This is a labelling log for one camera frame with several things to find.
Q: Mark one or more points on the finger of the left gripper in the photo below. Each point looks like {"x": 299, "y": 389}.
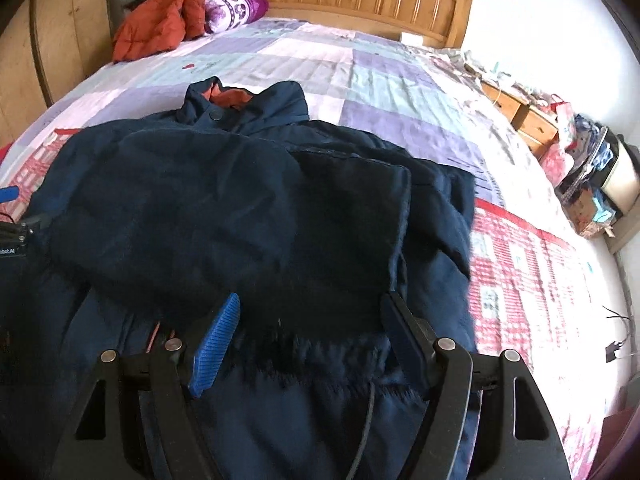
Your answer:
{"x": 9, "y": 194}

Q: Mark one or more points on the purple white patterned pillow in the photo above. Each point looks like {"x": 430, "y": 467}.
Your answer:
{"x": 224, "y": 15}

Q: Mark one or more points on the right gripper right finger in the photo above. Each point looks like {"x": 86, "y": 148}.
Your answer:
{"x": 515, "y": 438}

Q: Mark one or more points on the pile of colourful clutter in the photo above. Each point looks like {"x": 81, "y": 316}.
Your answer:
{"x": 594, "y": 172}

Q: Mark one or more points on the pastel patchwork bed sheet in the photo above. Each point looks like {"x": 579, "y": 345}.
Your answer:
{"x": 416, "y": 98}

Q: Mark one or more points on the red orange puffer jacket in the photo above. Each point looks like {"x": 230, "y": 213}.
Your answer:
{"x": 158, "y": 26}

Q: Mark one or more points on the wooden wardrobe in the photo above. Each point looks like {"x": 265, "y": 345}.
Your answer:
{"x": 47, "y": 48}

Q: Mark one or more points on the red white checkered blanket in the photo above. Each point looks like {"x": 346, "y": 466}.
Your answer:
{"x": 520, "y": 299}

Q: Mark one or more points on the wooden bedside drawer cabinet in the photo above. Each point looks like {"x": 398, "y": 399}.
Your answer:
{"x": 535, "y": 128}

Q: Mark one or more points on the navy blue padded jacket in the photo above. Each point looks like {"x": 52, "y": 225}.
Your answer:
{"x": 250, "y": 239}

